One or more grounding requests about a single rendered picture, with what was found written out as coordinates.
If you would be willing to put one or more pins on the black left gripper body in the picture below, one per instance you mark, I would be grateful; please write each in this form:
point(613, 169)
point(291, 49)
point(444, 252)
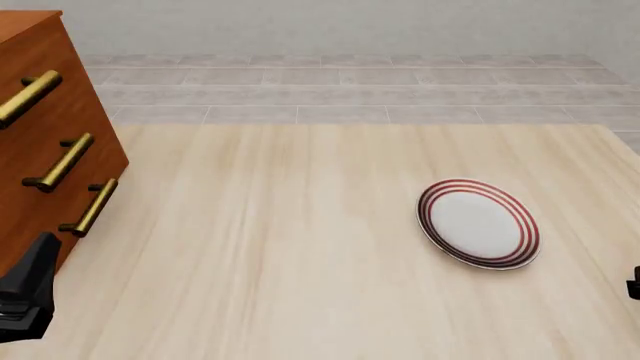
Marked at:
point(25, 315)

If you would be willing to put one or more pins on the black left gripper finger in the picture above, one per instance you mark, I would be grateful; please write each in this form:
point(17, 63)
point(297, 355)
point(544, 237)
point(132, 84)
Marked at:
point(35, 262)

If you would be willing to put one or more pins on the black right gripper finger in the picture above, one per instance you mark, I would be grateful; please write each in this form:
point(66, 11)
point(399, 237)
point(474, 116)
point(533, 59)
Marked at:
point(635, 288)

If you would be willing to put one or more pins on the wooden cabinet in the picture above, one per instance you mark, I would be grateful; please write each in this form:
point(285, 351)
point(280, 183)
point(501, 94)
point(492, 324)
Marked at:
point(75, 112)

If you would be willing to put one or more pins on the white plate with red rings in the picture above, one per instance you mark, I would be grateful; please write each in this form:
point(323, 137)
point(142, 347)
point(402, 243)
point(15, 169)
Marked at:
point(477, 225)

